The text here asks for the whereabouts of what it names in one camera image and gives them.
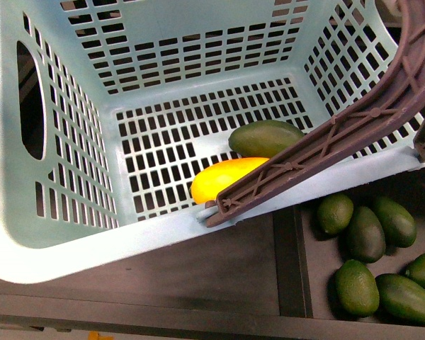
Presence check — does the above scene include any yellow mango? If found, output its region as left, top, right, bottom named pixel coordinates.
left=191, top=157, right=269, bottom=204

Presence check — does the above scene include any light blue plastic basket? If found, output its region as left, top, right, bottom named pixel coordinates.
left=0, top=1, right=425, bottom=283

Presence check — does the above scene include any brown basket handle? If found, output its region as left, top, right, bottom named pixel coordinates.
left=197, top=1, right=425, bottom=227

